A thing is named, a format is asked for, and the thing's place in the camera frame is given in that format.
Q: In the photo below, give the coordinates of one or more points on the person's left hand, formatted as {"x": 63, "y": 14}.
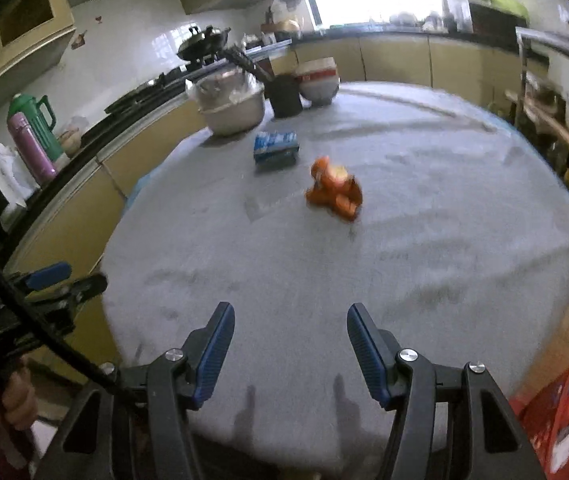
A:
{"x": 17, "y": 400}

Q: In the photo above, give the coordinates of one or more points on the blue table cover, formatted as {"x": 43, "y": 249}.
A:
{"x": 137, "y": 192}

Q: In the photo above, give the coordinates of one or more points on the white metal basin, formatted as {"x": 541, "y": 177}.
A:
{"x": 234, "y": 119}

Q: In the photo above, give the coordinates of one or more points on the green thermos jug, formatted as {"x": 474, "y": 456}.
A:
{"x": 39, "y": 120}

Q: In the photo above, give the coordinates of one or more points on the grey tablecloth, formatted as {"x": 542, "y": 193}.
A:
{"x": 414, "y": 260}

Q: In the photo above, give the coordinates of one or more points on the red rimmed white bowl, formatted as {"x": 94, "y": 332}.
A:
{"x": 319, "y": 90}

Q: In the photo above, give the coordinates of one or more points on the small blue box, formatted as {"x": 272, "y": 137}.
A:
{"x": 275, "y": 146}

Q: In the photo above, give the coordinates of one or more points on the red plastic bag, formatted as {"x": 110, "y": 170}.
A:
{"x": 334, "y": 192}

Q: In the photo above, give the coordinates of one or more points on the yellow kitchen base cabinets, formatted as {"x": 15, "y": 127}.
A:
{"x": 164, "y": 145}

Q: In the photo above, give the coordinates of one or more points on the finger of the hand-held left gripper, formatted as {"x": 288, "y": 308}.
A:
{"x": 84, "y": 288}
{"x": 47, "y": 276}

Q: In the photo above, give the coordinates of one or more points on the glass door wall cabinet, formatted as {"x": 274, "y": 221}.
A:
{"x": 29, "y": 15}

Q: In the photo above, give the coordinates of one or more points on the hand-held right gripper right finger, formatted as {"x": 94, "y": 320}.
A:
{"x": 367, "y": 355}

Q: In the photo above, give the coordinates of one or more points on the small covered bowl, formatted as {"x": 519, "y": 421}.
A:
{"x": 70, "y": 141}

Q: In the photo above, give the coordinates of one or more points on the light green bundle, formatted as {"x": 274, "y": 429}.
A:
{"x": 507, "y": 1}

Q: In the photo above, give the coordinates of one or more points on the brown cardboard box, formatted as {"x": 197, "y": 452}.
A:
{"x": 564, "y": 345}

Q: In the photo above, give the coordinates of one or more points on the black and white appliance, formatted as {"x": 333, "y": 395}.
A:
{"x": 2, "y": 180}

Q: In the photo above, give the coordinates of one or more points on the plastic wrapped metal pot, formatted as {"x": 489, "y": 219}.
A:
{"x": 224, "y": 90}

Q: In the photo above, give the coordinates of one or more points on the dark microwave oven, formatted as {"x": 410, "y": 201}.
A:
{"x": 494, "y": 19}

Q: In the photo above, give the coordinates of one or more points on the pink thermos bottle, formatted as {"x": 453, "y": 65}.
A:
{"x": 32, "y": 152}

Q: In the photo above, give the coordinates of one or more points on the black wok with lid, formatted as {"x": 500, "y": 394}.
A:
{"x": 202, "y": 42}

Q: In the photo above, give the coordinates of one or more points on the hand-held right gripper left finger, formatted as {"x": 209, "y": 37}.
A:
{"x": 214, "y": 355}

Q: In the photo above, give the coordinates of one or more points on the metal shelf rack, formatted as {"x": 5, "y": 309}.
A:
{"x": 554, "y": 40}

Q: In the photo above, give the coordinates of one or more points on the black chopstick holder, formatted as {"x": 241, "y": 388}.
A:
{"x": 285, "y": 97}

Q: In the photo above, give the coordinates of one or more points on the black gas stove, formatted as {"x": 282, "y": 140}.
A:
{"x": 144, "y": 90}

